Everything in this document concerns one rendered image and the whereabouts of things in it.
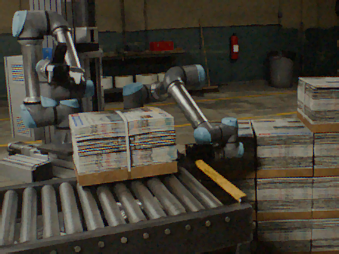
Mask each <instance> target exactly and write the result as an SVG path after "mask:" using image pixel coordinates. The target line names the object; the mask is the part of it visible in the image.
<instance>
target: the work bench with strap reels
mask: <svg viewBox="0 0 339 254"><path fill-rule="evenodd" d="M159 41H162V42H159ZM159 41H158V42H150V50H149V51H143V52H133V51H124V54H123V56H122V54H114V52H103V57H102V60H106V59H120V58H123V57H124V58H135V57H162V56H173V67H176V56H177V55H181V56H182V66H183V67H184V66H185V52H187V51H184V50H182V51H177V50H176V49H174V47H173V45H174V43H173V41H164V40H159ZM164 75H165V73H158V74H151V73H150V74H141V75H135V82H140V83H142V84H143V85H145V84H151V83H154V82H156V81H163V77H164ZM102 79H103V89H104V94H107V93H117V92H123V86H124V85H128V84H132V83H133V76H115V85H112V77H111V76H102Z"/></svg>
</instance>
